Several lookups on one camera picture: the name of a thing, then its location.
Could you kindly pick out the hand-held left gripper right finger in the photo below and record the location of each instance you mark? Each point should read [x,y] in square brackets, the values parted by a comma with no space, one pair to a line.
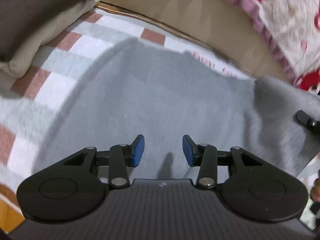
[188,151]

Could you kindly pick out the white quilt with red print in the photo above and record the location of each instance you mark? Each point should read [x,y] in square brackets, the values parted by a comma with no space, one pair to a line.
[287,17]

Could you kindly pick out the checked bed sheet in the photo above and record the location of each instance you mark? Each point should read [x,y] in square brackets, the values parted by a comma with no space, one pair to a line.
[75,42]

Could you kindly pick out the beige folded cloth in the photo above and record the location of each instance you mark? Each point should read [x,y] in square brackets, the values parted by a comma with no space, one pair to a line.
[25,57]

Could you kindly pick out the beige bed panel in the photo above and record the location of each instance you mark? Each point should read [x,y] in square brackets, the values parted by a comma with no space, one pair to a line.
[200,12]

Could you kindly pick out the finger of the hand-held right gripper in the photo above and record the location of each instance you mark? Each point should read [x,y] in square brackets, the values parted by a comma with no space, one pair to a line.
[306,118]

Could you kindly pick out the grey knit garment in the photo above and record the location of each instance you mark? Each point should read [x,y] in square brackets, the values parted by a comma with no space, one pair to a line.
[162,92]

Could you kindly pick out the dark grey folded cloth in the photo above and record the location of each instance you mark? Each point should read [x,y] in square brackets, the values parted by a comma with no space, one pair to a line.
[32,12]

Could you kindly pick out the wooden bed frame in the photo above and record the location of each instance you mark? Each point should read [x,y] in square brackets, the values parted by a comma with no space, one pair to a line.
[7,210]

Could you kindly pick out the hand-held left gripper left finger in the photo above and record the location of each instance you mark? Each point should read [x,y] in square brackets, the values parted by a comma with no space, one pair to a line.
[138,151]

